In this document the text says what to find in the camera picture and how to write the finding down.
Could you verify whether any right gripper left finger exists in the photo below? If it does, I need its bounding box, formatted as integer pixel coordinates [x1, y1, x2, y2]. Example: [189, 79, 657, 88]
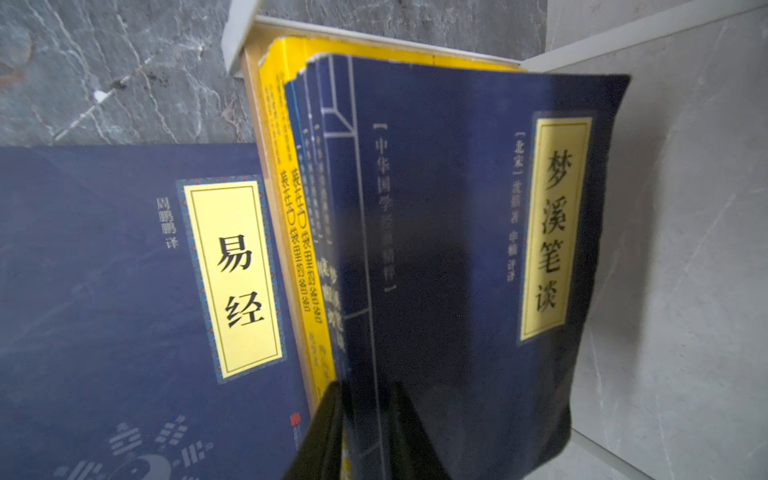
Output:
[282, 381, 344, 480]

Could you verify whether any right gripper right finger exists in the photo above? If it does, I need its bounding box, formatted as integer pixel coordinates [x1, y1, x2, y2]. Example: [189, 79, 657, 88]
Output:
[388, 383, 450, 480]

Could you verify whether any blue book hidden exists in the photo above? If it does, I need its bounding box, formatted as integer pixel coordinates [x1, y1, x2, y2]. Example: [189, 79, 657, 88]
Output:
[307, 55, 630, 479]

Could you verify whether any purple blue book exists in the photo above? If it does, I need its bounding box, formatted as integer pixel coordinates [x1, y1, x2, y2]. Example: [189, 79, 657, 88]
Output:
[293, 65, 347, 381]

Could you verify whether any yellow cartoon book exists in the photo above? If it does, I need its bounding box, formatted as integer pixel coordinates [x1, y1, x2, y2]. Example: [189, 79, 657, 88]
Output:
[242, 32, 519, 408]

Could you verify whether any white wooden two-tier shelf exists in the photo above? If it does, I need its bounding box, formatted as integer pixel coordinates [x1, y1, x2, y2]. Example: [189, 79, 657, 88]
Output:
[215, 1, 767, 479]

